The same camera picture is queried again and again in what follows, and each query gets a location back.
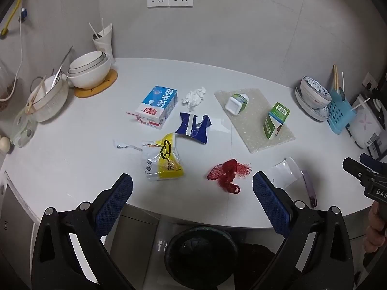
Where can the person's right hand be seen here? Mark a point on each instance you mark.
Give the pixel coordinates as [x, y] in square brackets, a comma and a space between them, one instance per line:
[376, 232]

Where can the white bowl dark rim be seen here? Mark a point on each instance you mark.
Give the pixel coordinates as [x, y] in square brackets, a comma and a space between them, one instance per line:
[86, 59]

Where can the black trash bin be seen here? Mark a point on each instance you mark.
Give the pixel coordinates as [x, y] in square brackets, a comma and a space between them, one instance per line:
[181, 265]

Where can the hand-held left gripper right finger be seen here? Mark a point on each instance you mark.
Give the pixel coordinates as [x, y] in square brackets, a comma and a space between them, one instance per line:
[270, 205]

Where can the purple plastic stick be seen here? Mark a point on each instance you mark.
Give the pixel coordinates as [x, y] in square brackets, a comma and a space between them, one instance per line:
[310, 188]

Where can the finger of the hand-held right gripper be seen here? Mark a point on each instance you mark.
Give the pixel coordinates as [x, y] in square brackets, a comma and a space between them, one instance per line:
[373, 163]
[356, 169]

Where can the green white yogurt cup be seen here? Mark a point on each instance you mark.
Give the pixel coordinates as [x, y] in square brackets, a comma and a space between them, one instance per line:
[235, 105]

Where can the clear plastic bag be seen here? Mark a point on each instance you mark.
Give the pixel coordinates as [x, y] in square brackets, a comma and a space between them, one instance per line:
[287, 172]

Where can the white utensil holder cup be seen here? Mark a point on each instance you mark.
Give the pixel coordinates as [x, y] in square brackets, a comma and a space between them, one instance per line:
[105, 45]

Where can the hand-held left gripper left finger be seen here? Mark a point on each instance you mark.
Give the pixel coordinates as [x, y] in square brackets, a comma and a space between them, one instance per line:
[116, 205]

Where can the light wooden chopsticks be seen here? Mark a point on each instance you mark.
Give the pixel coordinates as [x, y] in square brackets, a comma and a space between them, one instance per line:
[335, 78]

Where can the torn blue wrapper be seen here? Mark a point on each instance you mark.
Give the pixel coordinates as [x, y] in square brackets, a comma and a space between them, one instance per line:
[198, 130]

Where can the blue patterned bowl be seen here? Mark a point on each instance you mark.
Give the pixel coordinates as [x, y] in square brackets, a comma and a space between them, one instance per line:
[314, 93]

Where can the yellow snack bag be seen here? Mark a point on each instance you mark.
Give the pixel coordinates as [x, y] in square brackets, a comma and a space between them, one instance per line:
[167, 163]

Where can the white straw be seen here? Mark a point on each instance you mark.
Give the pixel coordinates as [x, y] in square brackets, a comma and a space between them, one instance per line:
[93, 30]
[343, 81]
[103, 25]
[360, 104]

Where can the wooden chopsticks pair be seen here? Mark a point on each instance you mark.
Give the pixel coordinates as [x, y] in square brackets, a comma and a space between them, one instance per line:
[37, 92]

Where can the wooden coaster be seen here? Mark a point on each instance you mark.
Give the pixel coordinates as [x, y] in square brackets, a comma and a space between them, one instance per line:
[110, 78]

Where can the stacked white bowls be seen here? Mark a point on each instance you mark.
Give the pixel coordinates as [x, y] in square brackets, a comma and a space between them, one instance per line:
[92, 77]

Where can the small clear plastic piece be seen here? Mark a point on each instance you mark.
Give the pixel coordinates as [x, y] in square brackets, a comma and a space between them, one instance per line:
[219, 127]

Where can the bubble wrap sheet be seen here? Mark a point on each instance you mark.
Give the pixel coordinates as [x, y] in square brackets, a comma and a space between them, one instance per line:
[251, 130]

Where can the crumpled white tissue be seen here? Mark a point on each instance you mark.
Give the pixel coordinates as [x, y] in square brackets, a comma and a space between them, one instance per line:
[193, 98]

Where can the metal tongs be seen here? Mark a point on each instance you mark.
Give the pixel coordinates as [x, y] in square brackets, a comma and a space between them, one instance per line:
[62, 62]

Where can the blue clip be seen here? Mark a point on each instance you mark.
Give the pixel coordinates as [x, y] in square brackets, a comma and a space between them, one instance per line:
[23, 12]

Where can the small clear wrapper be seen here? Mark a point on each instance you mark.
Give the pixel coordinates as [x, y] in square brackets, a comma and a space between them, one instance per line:
[127, 145]

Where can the metal spoon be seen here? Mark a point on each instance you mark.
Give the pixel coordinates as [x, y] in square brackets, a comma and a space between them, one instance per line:
[341, 92]

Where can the white appliance pink flower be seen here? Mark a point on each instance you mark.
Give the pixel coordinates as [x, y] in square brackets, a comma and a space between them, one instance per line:
[365, 123]

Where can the green carton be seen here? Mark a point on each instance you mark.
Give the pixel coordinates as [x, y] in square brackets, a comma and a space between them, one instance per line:
[273, 123]

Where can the red mesh net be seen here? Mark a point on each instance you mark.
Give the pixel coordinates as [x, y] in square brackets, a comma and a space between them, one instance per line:
[225, 170]

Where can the clear glass lid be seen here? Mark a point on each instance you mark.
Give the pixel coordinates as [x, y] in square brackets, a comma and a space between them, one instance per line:
[24, 133]

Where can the blue utensil basket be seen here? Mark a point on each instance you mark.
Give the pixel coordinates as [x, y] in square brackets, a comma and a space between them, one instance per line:
[341, 117]

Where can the blue white milk carton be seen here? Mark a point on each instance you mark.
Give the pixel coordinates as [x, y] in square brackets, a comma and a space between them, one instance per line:
[157, 102]

